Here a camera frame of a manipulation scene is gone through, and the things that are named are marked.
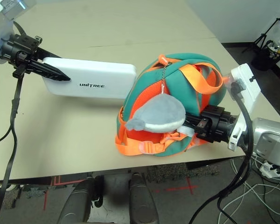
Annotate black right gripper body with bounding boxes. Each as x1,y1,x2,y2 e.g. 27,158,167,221
195,104,237,144

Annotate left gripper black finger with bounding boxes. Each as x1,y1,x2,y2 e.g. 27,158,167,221
27,60,72,82
35,47,63,59

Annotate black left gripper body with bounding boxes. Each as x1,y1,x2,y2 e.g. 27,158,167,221
1,34,43,78

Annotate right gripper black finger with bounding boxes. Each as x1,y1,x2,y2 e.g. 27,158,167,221
184,113,202,126

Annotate grey plush dolphin keychain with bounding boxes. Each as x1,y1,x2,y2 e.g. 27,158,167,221
125,94,186,133

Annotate white Unitree pencil case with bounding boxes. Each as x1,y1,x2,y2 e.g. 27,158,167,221
41,57,137,100

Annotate orange and green backpack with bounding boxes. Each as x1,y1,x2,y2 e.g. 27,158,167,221
115,54,227,157

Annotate white power strip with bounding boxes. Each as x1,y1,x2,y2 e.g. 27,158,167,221
259,162,280,178

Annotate black storage bin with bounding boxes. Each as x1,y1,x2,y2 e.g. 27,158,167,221
251,39,280,72

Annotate grey robot right leg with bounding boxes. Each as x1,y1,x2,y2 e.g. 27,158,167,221
128,172,160,224

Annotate grey robot leg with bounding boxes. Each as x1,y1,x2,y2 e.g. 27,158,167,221
128,172,160,224
57,179,104,224

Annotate black tripod stand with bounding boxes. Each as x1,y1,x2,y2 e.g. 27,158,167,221
242,11,280,54

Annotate grey robot left leg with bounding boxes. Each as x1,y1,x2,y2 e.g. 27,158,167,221
57,179,104,224

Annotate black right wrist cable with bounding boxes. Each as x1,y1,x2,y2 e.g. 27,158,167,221
189,78,255,224

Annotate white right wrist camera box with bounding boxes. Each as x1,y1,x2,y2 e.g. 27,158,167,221
223,63,262,152

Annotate white floor cables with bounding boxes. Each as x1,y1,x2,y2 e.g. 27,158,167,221
230,154,280,217

